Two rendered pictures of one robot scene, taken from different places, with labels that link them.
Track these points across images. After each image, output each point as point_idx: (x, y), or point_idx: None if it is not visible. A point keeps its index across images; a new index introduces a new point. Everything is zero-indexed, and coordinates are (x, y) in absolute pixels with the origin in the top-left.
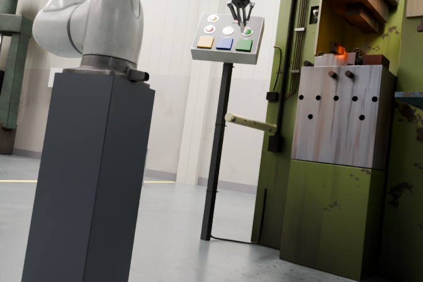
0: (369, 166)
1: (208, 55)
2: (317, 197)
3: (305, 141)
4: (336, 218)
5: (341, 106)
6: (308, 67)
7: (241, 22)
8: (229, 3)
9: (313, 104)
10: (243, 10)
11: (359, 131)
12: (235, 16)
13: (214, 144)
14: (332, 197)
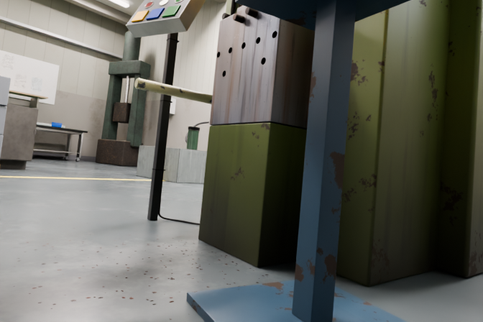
0: (268, 119)
1: (143, 29)
2: (226, 164)
3: (220, 102)
4: (240, 188)
5: (247, 52)
6: (224, 19)
7: None
8: None
9: (226, 59)
10: None
11: (260, 77)
12: None
13: (158, 121)
14: (238, 164)
